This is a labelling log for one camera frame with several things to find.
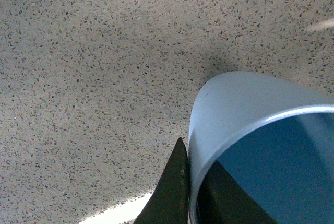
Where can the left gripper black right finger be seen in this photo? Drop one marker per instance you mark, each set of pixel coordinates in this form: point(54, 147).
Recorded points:
point(222, 200)

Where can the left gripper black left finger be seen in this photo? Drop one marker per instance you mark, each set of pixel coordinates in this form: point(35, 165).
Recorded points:
point(169, 201)

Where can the blue plastic cup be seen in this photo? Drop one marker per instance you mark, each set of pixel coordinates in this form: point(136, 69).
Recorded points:
point(275, 139)

